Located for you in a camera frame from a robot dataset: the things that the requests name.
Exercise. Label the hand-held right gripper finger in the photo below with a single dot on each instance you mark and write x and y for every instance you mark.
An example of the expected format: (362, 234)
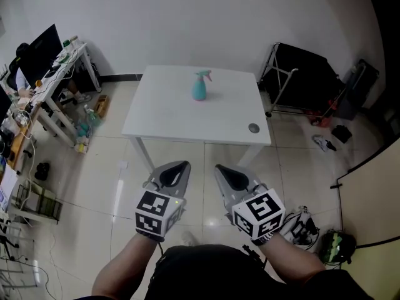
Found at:
(223, 191)
(251, 178)

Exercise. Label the dark grey suitcase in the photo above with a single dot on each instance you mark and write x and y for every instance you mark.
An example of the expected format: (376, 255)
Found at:
(359, 89)

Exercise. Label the black office chair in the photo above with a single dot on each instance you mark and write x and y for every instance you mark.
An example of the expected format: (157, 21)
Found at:
(12, 70)

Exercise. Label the orange cup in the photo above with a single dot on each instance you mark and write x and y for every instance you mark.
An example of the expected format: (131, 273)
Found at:
(38, 83)

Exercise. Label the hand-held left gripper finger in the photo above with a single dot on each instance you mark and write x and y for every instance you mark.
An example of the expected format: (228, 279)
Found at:
(185, 186)
(155, 177)

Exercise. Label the white office desk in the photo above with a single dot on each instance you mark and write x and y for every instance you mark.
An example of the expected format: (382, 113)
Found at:
(61, 125)

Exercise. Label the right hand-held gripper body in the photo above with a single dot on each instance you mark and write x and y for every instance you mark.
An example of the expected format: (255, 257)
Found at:
(259, 214)

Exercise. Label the pink spray nozzle head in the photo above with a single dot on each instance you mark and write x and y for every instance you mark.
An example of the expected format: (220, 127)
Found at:
(203, 73)

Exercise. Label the red plastic bag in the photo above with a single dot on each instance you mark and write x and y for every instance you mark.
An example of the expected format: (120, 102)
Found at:
(325, 122)

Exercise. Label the wooden office desk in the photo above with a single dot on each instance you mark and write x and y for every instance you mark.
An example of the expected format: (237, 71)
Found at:
(18, 142)

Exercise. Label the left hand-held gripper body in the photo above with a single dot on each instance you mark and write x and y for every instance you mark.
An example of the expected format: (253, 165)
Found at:
(156, 214)

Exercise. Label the small wooden box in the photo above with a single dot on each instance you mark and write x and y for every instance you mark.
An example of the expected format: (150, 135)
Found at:
(102, 106)

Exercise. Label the black green helmet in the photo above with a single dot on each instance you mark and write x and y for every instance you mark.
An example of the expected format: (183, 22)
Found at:
(337, 247)

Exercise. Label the teal spray bottle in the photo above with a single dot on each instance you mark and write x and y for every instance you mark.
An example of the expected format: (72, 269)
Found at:
(199, 89)

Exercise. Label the black monitor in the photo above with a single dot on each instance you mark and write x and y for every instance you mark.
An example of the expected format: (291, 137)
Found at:
(3, 105)
(40, 55)

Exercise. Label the person's right forearm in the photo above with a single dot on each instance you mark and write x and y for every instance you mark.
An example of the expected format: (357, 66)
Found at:
(290, 258)

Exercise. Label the beige partition panel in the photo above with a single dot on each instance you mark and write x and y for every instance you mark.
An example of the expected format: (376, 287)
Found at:
(375, 205)

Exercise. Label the person's black clothing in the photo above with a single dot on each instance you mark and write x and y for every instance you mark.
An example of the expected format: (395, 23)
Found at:
(212, 277)

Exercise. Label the white jar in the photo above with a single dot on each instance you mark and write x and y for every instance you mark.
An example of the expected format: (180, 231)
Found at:
(74, 39)

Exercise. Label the silver wristwatch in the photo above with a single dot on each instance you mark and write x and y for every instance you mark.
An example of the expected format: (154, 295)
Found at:
(263, 238)

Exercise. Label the white rag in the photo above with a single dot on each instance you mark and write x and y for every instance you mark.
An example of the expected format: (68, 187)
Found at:
(322, 142)

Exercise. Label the white table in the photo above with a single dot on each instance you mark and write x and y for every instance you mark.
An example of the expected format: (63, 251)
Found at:
(175, 111)

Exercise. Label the black fabric folding cart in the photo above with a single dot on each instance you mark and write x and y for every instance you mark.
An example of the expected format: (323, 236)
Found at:
(306, 80)

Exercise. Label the black cloth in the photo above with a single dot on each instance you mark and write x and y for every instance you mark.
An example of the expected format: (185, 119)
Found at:
(342, 134)

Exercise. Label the person's white shoe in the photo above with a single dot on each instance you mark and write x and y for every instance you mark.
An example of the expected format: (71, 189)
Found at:
(189, 238)

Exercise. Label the pair of black shoes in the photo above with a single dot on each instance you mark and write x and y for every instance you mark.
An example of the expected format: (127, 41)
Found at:
(42, 170)

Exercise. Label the person's left forearm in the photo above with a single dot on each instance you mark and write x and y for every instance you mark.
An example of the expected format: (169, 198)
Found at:
(122, 267)

